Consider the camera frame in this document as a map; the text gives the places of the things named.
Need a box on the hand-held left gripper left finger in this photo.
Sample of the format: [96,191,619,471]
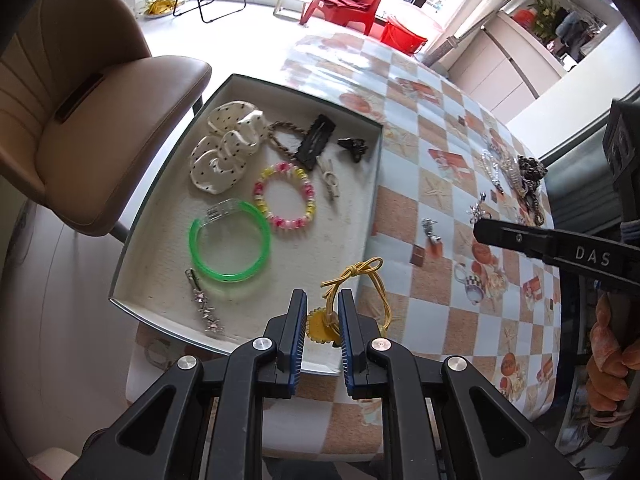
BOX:
[62,289,308,480]

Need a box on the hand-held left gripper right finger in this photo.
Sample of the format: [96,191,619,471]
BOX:
[337,287,583,480]

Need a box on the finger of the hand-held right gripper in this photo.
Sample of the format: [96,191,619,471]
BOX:
[472,217,626,281]

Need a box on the yellow flower hair tie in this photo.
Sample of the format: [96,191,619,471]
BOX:
[306,257,391,346]

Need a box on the green plastic bangle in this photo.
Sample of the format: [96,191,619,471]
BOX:
[189,199,272,285]

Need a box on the white shallow tray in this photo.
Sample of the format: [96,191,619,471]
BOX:
[109,74,385,377]

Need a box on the pink yellow beaded bracelet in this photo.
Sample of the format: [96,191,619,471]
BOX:
[252,161,318,231]

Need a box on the brown braided bracelet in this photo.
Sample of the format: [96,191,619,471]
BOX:
[267,120,343,203]

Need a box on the person's right hand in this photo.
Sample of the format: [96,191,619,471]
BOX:
[586,292,632,428]

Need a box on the silver charm keyring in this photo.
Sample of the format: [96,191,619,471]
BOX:
[467,192,493,226]

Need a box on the silver star hair clip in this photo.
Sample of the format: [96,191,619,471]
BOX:
[185,267,223,336]

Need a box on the checkered shell-print tablecloth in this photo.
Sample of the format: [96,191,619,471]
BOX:
[127,32,563,456]

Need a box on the white counter cabinet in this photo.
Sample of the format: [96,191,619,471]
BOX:
[450,10,571,126]

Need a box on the yellow flower plant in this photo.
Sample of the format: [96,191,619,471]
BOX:
[522,0,562,41]

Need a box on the small black claw clip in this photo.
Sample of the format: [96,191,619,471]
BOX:
[337,136,370,163]

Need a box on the black flat snap clip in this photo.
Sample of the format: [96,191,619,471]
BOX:
[295,114,336,171]

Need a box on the white polka dot scrunchie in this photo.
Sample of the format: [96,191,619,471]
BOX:
[189,101,271,196]

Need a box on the red bucket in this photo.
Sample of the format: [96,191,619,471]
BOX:
[380,16,430,56]

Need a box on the beige padded chair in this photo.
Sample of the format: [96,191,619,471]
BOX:
[0,0,213,238]

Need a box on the red plastic chair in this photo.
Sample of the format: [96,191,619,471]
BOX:
[300,0,386,36]

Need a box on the white low bench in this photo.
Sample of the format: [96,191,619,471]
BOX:
[274,0,316,18]

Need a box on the silver chain with clasps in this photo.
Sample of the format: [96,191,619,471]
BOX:
[480,147,506,194]

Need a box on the silver keychain with brown tag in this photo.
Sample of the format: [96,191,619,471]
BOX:
[421,217,444,257]

